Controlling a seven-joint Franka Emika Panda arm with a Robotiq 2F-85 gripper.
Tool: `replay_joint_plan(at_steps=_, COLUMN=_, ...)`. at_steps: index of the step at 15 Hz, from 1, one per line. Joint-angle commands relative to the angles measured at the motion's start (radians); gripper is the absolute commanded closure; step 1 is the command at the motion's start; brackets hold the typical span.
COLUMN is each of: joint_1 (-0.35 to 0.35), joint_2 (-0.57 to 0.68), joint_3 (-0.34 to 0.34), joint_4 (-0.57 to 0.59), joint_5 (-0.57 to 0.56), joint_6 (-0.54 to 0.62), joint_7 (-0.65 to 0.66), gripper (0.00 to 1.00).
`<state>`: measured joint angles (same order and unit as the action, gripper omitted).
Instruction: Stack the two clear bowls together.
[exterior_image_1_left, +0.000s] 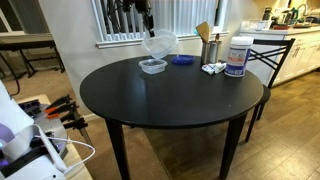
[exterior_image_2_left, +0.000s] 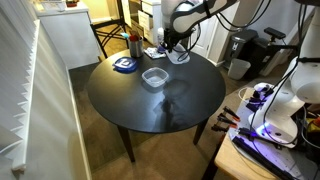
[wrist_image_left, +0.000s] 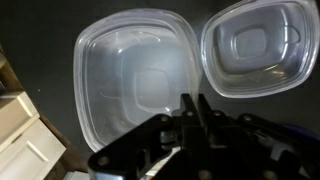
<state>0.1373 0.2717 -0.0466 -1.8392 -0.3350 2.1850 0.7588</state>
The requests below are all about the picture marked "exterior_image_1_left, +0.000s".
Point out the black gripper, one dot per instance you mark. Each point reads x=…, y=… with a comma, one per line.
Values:
x=136, y=5

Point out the clear plastic bowl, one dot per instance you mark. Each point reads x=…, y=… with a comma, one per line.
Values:
x=160, y=43
x=152, y=66

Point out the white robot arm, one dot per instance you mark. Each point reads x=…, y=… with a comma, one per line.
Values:
x=26, y=156

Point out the white window blinds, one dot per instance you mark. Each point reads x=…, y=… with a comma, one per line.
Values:
x=173, y=16

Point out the teal utensil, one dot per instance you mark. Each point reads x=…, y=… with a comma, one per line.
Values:
x=195, y=32

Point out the blue plastic lid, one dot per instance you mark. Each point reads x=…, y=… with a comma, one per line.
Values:
x=183, y=59

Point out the wooden spatula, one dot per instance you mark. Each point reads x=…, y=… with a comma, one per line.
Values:
x=204, y=31

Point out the metal utensil cup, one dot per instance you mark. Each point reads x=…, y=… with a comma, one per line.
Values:
x=210, y=52

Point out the round black wooden table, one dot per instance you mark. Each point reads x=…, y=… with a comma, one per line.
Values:
x=173, y=96

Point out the crumpled white packet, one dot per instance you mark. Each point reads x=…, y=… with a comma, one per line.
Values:
x=213, y=68

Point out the white wipes canister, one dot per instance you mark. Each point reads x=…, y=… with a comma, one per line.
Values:
x=238, y=56

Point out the black coffee machine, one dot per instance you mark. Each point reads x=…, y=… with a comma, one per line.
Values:
x=266, y=13

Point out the black clamp orange tips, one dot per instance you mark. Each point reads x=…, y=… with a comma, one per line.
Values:
x=58, y=101
x=65, y=110

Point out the black folding bench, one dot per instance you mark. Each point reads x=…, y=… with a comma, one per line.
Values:
x=30, y=46

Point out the black metal chair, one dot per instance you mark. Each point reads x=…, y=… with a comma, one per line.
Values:
x=270, y=60

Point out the metal robot mounting plate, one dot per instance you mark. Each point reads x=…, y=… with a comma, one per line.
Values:
x=50, y=126

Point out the white kitchen counter cabinet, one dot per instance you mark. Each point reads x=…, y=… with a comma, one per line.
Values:
x=296, y=53

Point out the kitchen faucet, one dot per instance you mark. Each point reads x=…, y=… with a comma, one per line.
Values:
x=300, y=10

